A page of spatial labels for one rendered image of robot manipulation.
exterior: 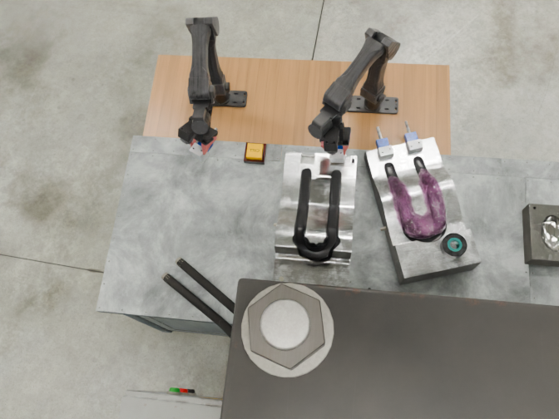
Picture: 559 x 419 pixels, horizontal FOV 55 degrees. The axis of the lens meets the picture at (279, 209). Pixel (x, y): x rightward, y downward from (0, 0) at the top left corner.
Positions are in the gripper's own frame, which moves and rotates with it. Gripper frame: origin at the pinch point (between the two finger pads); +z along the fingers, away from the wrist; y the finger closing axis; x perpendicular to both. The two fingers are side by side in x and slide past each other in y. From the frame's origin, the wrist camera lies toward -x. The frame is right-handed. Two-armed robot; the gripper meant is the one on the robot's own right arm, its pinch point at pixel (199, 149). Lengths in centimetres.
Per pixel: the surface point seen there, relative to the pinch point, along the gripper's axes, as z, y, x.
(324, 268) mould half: 14, 60, -6
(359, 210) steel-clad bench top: 6, 59, 20
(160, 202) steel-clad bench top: 23.4, -6.7, -11.8
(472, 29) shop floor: 0, 49, 197
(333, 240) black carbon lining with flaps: 6, 58, 0
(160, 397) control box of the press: -13, 52, -84
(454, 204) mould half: -9, 87, 30
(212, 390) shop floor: 118, 36, -18
